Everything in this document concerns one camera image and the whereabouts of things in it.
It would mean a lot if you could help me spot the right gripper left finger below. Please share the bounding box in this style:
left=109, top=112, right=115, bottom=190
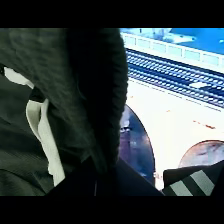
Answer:
left=49, top=157, right=98, bottom=197

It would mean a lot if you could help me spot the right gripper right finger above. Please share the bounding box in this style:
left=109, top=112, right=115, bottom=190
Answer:
left=97, top=159, right=164, bottom=197

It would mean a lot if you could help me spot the black hoodie with pale drawstrings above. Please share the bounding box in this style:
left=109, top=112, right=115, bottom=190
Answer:
left=0, top=27, right=130, bottom=197

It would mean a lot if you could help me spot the black garment with white stripes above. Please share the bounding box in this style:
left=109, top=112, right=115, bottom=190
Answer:
left=161, top=159, right=224, bottom=197

